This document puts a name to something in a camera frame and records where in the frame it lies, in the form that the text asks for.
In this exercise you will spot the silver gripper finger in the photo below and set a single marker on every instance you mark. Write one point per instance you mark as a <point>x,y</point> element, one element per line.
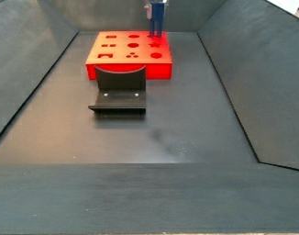
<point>148,9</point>

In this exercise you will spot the blue square-circle peg object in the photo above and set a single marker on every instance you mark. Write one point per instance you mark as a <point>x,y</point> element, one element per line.
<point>156,20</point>

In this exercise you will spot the red shape-sorting board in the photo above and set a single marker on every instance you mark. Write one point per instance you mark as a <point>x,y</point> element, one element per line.
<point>121,51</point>

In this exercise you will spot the black curved holder stand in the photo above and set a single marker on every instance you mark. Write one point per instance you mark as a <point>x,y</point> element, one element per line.
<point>120,91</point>

